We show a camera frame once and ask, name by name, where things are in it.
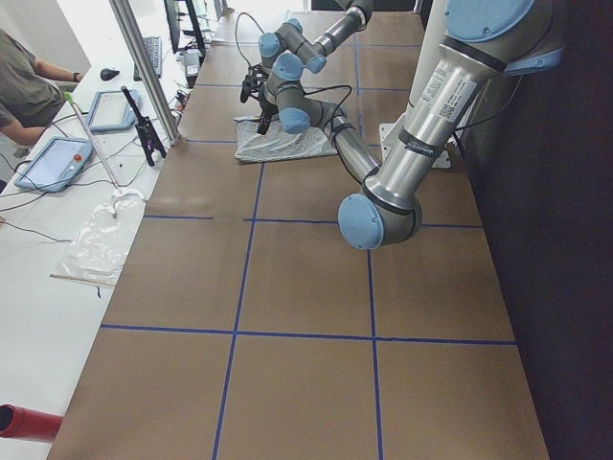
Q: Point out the navy white striped polo shirt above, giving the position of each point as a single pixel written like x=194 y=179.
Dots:
x=276 y=145

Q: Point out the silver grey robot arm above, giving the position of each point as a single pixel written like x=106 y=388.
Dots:
x=286 y=52
x=480 y=41

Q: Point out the black keyboard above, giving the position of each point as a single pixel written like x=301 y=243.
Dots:
x=153 y=47

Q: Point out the far blue teach pendant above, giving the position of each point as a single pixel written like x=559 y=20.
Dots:
x=110 y=111

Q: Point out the blue teach pendant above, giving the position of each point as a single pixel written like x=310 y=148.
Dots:
x=56 y=165
x=110 y=111

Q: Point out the black computer mouse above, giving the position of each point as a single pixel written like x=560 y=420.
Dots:
x=107 y=74

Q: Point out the metal rod with green tip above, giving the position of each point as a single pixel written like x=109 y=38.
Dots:
x=117 y=194

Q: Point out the near blue teach pendant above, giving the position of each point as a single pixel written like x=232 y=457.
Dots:
x=56 y=165

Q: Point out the clear plastic bag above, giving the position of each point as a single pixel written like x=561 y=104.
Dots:
x=98 y=253

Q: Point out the person in grey shirt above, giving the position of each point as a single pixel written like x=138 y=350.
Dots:
x=30 y=97

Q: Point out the red cylinder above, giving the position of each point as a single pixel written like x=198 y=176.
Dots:
x=29 y=425

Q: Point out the aluminium frame post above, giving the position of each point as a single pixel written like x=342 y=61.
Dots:
x=134 y=41

